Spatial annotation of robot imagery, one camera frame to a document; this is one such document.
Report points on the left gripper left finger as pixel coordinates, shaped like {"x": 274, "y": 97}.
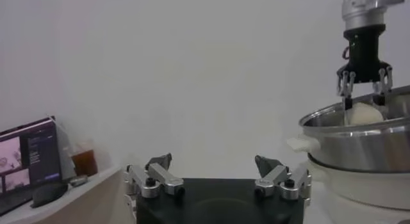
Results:
{"x": 163, "y": 177}

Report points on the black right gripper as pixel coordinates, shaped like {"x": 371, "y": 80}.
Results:
{"x": 363, "y": 52}

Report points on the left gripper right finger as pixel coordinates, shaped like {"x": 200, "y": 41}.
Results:
{"x": 275, "y": 177}

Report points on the white steamed baozi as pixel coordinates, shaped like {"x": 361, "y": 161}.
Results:
{"x": 363, "y": 115}

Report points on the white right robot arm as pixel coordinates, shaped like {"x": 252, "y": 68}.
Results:
{"x": 363, "y": 7}

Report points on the stainless steel steamer basket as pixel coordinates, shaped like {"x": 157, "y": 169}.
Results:
{"x": 352, "y": 148}

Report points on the white side table with cup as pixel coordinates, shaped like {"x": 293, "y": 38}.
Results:
{"x": 89, "y": 199}

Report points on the plastic cup of iced coffee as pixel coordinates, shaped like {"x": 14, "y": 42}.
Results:
{"x": 84, "y": 161}

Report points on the small round grey tin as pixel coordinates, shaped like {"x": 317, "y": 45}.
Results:
{"x": 78, "y": 180}

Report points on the cream electric cooker base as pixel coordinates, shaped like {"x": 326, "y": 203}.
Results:
{"x": 368, "y": 190}

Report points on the black computer mouse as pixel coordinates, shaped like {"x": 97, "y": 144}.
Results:
{"x": 48, "y": 195}

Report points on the dark laptop beside coffee cup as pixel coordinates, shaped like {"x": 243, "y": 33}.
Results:
{"x": 29, "y": 158}

